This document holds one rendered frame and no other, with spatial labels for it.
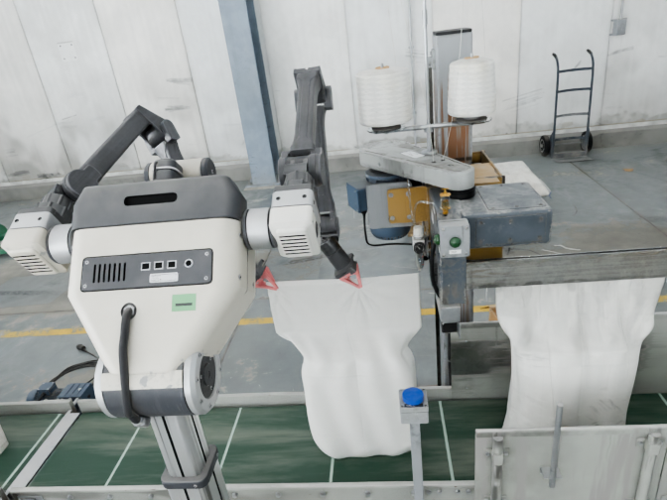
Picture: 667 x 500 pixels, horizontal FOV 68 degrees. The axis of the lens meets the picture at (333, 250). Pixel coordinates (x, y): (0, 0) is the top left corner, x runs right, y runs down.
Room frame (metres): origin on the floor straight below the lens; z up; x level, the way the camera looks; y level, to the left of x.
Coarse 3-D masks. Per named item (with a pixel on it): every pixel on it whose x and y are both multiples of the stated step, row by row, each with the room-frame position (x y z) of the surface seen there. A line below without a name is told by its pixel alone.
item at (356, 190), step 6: (348, 186) 1.67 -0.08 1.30; (354, 186) 1.64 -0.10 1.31; (360, 186) 1.64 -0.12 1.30; (348, 192) 1.68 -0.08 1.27; (354, 192) 1.62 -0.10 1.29; (360, 192) 1.61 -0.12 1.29; (348, 198) 1.69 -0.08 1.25; (354, 198) 1.63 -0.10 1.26; (360, 198) 1.61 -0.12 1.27; (366, 198) 1.62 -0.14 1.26; (348, 204) 1.69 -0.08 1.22; (354, 204) 1.64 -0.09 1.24; (360, 204) 1.61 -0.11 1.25; (366, 204) 1.62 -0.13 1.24; (360, 210) 1.61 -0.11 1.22; (366, 210) 1.66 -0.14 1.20
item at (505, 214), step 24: (432, 192) 1.38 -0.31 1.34; (480, 192) 1.33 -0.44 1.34; (504, 192) 1.31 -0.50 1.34; (528, 192) 1.28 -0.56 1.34; (456, 216) 1.21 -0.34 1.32; (480, 216) 1.18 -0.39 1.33; (504, 216) 1.17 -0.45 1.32; (528, 216) 1.16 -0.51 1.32; (552, 216) 1.16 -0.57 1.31; (432, 240) 1.40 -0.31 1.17; (480, 240) 1.18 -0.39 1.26; (504, 240) 1.17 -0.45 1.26; (528, 240) 1.16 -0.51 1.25; (456, 264) 1.18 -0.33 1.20; (456, 288) 1.18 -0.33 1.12
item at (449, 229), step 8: (440, 224) 1.16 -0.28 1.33; (448, 224) 1.15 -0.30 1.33; (456, 224) 1.15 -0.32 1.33; (464, 224) 1.14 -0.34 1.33; (440, 232) 1.14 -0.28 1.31; (448, 232) 1.14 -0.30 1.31; (456, 232) 1.14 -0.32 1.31; (464, 232) 1.14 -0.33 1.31; (440, 240) 1.15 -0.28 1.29; (448, 240) 1.14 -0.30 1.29; (464, 240) 1.14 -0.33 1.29; (440, 248) 1.15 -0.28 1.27; (448, 248) 1.14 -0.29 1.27; (456, 248) 1.14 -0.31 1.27; (464, 248) 1.14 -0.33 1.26; (448, 256) 1.14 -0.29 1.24; (456, 256) 1.14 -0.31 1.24; (464, 256) 1.14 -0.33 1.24
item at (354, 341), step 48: (288, 288) 1.43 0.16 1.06; (336, 288) 1.39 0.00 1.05; (384, 288) 1.38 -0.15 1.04; (288, 336) 1.42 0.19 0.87; (336, 336) 1.39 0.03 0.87; (384, 336) 1.36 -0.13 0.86; (336, 384) 1.31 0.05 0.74; (384, 384) 1.29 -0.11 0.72; (336, 432) 1.31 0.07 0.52; (384, 432) 1.29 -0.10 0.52
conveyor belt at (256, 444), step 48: (96, 432) 1.62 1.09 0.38; (144, 432) 1.58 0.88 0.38; (240, 432) 1.51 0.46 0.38; (288, 432) 1.48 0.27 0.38; (432, 432) 1.39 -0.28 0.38; (48, 480) 1.39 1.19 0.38; (96, 480) 1.36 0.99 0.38; (144, 480) 1.33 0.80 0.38; (240, 480) 1.28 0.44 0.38; (288, 480) 1.25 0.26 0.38; (336, 480) 1.23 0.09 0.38; (384, 480) 1.20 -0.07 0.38; (432, 480) 1.18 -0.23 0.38
